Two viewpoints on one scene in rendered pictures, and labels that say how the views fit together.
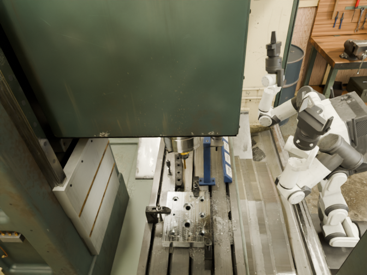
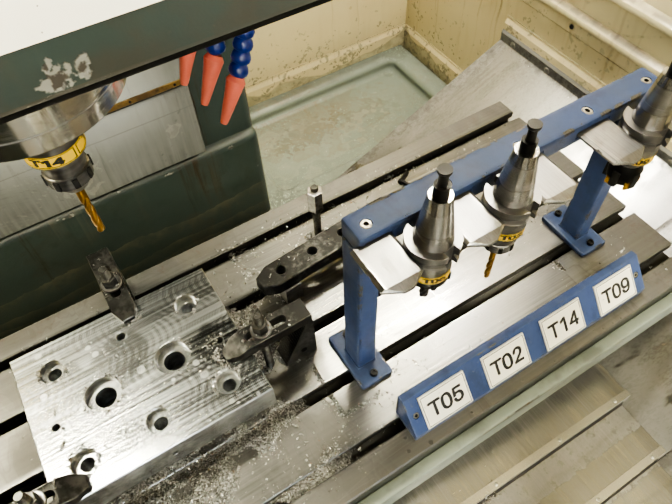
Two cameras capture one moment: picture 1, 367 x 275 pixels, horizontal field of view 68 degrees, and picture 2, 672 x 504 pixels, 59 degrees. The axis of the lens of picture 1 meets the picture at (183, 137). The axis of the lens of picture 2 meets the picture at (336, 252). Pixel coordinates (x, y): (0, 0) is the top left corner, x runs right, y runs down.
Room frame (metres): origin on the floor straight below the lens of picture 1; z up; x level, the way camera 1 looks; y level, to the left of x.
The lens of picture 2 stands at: (0.82, -0.43, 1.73)
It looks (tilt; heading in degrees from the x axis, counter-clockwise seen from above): 54 degrees down; 55
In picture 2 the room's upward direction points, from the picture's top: 3 degrees counter-clockwise
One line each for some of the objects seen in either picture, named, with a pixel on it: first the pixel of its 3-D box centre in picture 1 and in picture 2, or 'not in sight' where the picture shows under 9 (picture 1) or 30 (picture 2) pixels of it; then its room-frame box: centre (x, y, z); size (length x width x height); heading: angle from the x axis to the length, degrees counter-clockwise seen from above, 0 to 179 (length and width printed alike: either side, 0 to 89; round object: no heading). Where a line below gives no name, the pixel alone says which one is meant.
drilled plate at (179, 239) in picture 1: (187, 217); (143, 382); (0.79, 0.01, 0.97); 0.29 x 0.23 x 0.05; 174
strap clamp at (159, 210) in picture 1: (158, 213); (118, 293); (0.83, 0.16, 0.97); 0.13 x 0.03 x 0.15; 84
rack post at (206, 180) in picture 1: (206, 165); (360, 307); (1.07, -0.12, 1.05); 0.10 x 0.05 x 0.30; 84
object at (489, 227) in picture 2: not in sight; (472, 221); (1.17, -0.19, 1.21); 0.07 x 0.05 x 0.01; 84
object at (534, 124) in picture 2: not in sight; (531, 136); (1.23, -0.19, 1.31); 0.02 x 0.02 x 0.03
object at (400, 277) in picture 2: (217, 143); (390, 266); (1.06, -0.18, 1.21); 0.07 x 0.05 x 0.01; 84
